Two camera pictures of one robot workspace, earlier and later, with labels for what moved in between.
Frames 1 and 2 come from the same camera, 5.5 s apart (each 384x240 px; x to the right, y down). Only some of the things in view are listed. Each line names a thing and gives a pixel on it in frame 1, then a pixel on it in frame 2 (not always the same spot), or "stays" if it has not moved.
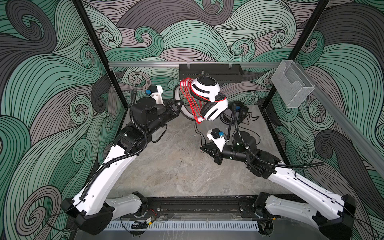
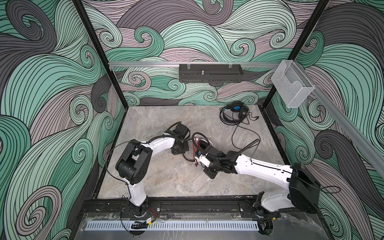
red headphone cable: (195, 100) -> (196, 145)
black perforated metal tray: (224, 73) stays
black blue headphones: (237, 112) stays
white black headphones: (206, 89) -> (193, 162)
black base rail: (197, 208) stays
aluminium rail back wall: (192, 64) stays
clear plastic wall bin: (292, 84) stays
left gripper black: (173, 112) -> (186, 148)
